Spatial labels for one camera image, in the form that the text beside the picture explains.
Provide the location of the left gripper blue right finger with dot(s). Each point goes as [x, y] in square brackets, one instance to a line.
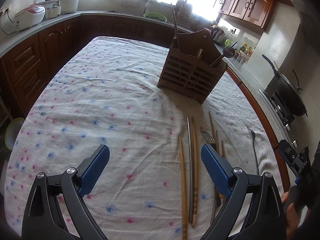
[265, 217]

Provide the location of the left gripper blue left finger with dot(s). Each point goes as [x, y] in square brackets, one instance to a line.
[43, 217]

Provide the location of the long dark wooden chopstick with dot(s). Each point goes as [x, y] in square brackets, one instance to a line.
[213, 128]

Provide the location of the light wooden chopstick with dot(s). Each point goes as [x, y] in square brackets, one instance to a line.
[183, 193]

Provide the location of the steel spoon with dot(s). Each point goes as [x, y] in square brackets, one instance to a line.
[227, 52]

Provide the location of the person right hand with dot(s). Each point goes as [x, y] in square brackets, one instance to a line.
[293, 230]

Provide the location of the brown wooden chopstick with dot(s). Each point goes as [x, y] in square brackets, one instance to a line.
[223, 152]

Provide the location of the turned wooden chopstick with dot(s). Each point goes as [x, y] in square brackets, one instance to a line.
[196, 173]

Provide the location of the steel chopstick on cloth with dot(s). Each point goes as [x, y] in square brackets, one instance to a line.
[191, 170]

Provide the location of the steel fork in middle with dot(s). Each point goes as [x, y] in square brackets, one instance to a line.
[212, 142]

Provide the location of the gas stove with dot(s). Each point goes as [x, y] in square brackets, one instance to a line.
[283, 116]

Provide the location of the white floral tablecloth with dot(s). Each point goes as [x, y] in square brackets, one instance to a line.
[108, 94]

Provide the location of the green bowl on floor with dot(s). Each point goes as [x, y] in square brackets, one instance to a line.
[12, 131]

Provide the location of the black wok with lid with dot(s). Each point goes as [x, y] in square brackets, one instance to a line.
[288, 92]

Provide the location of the wooden utensil holder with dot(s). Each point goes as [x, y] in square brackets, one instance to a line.
[192, 66]

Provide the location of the electric kettle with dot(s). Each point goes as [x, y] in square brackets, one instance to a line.
[217, 35]

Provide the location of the metal chopstick in holder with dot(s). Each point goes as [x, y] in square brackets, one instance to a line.
[175, 26]

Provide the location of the white red rice cooker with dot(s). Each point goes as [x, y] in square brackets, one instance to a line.
[29, 16]

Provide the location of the small white appliance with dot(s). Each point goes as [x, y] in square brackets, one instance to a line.
[53, 12]

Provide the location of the dish drying rack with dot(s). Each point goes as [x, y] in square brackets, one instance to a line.
[184, 15]

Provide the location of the white pot cooker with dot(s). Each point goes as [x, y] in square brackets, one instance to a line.
[68, 6]

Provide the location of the green basin in sink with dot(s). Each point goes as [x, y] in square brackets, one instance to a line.
[155, 16]

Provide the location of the wall power outlet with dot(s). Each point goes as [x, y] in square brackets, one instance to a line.
[6, 9]

